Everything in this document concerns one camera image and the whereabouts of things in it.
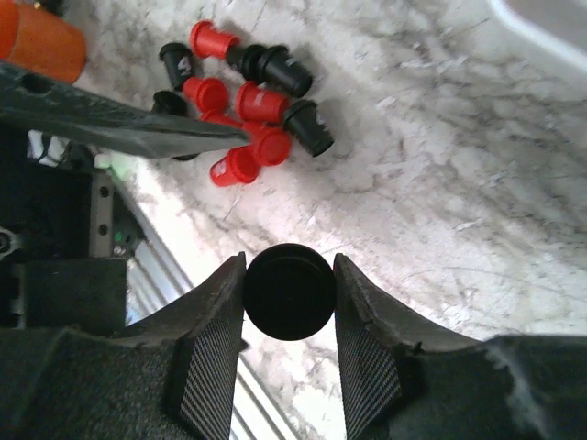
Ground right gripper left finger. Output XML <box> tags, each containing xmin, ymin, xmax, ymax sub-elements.
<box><xmin>1</xmin><ymin>254</ymin><xmax>246</xmax><ymax>439</ymax></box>

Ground red coffee capsule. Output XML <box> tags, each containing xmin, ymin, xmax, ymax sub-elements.
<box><xmin>210</xmin><ymin>148</ymin><xmax>260</xmax><ymax>187</ymax></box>
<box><xmin>183</xmin><ymin>77</ymin><xmax>229</xmax><ymax>113</ymax></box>
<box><xmin>234</xmin><ymin>82</ymin><xmax>290</xmax><ymax>125</ymax></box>
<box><xmin>200</xmin><ymin>110</ymin><xmax>243</xmax><ymax>128</ymax></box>
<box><xmin>189</xmin><ymin>20</ymin><xmax>240</xmax><ymax>60</ymax></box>
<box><xmin>242</xmin><ymin>122</ymin><xmax>293</xmax><ymax>167</ymax></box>

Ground black coffee capsule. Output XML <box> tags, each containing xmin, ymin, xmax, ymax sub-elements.
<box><xmin>226</xmin><ymin>44</ymin><xmax>267</xmax><ymax>84</ymax></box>
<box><xmin>159</xmin><ymin>42</ymin><xmax>196</xmax><ymax>92</ymax></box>
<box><xmin>258</xmin><ymin>46</ymin><xmax>314</xmax><ymax>98</ymax></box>
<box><xmin>151</xmin><ymin>91</ymin><xmax>189</xmax><ymax>117</ymax></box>
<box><xmin>282</xmin><ymin>100</ymin><xmax>335</xmax><ymax>158</ymax></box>
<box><xmin>243</xmin><ymin>243</ymin><xmax>336</xmax><ymax>341</ymax></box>

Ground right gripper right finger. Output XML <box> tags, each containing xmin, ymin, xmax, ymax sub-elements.
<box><xmin>334</xmin><ymin>255</ymin><xmax>586</xmax><ymax>439</ymax></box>

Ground orange cup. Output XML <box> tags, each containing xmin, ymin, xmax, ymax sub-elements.
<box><xmin>1</xmin><ymin>1</ymin><xmax>86</xmax><ymax>84</ymax></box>

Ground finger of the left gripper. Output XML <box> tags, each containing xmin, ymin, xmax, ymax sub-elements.
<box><xmin>1</xmin><ymin>61</ymin><xmax>250</xmax><ymax>159</ymax></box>

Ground white rectangular storage basket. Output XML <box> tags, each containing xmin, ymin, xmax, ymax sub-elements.
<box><xmin>488</xmin><ymin>0</ymin><xmax>586</xmax><ymax>82</ymax></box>

